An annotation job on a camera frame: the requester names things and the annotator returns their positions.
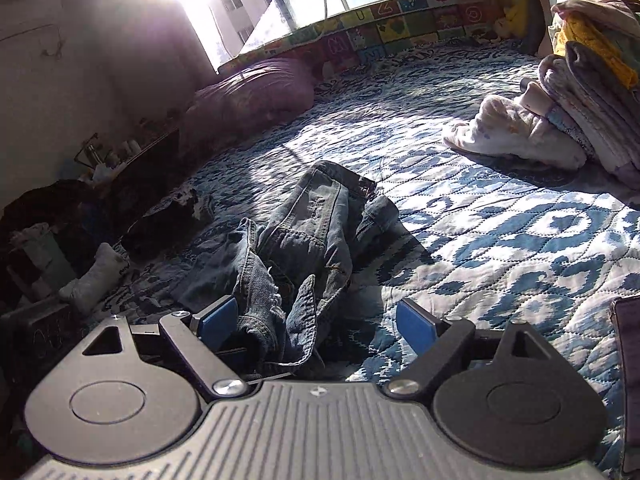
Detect blue denim jacket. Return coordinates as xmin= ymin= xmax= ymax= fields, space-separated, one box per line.
xmin=171 ymin=162 xmax=398 ymax=377

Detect stack of folded clothes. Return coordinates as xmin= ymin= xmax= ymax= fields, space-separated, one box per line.
xmin=520 ymin=0 xmax=639 ymax=190

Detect cluttered bedside shelf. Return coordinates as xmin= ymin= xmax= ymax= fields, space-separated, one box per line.
xmin=69 ymin=123 xmax=181 ymax=201

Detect black folded clothes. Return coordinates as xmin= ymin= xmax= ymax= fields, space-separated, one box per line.
xmin=120 ymin=190 xmax=213 ymax=262

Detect blue white patterned quilt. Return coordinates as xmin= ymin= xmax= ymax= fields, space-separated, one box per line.
xmin=87 ymin=41 xmax=639 ymax=479

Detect white baby garment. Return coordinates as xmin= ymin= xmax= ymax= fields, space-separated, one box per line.
xmin=444 ymin=94 xmax=587 ymax=171

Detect yellow plush toy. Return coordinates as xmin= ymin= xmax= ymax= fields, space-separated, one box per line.
xmin=494 ymin=0 xmax=530 ymax=39

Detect pink pillow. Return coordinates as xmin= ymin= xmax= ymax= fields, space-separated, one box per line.
xmin=179 ymin=58 xmax=314 ymax=152

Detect white rolled quilted cloth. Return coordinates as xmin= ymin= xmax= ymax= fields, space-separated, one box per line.
xmin=58 ymin=243 xmax=129 ymax=315

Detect black smartphone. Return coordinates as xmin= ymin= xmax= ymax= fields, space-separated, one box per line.
xmin=611 ymin=296 xmax=640 ymax=479

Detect colourful alphabet foam mat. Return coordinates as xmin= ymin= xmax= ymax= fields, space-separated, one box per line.
xmin=218 ymin=0 xmax=496 ymax=77

